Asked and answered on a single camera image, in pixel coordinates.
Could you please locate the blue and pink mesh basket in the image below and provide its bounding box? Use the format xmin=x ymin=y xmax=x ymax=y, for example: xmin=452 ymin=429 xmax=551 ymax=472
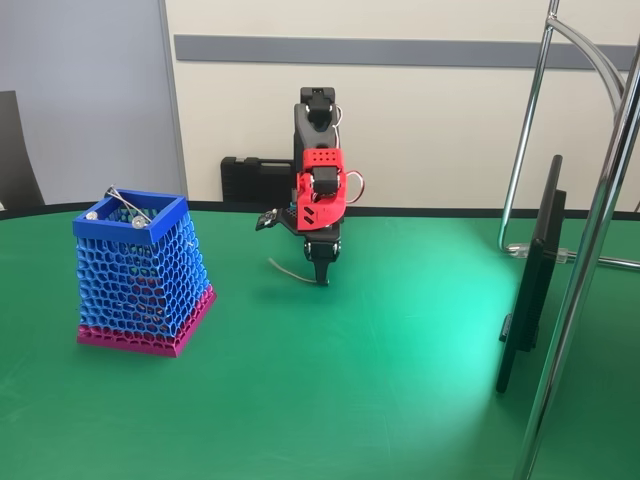
xmin=72 ymin=188 xmax=218 ymax=359

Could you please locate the black plastic tool case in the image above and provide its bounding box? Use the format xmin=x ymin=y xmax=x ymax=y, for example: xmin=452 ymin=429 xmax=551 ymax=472
xmin=220 ymin=155 xmax=296 ymax=204

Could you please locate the clear plastic clamp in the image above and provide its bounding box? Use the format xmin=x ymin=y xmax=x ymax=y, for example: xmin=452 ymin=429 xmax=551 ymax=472
xmin=505 ymin=242 xmax=576 ymax=264

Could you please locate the black flat monitor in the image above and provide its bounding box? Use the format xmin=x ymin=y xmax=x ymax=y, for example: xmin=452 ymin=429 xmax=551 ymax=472
xmin=494 ymin=154 xmax=569 ymax=396

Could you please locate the red and white servo cable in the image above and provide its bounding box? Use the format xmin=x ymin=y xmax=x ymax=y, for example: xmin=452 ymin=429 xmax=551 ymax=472
xmin=331 ymin=103 xmax=366 ymax=205

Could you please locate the grey wall rail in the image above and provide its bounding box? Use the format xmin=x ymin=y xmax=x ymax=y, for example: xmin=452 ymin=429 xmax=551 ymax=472
xmin=173 ymin=33 xmax=640 ymax=71

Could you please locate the chrome tube frame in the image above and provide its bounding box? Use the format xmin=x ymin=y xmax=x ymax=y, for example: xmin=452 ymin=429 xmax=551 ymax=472
xmin=497 ymin=0 xmax=640 ymax=480

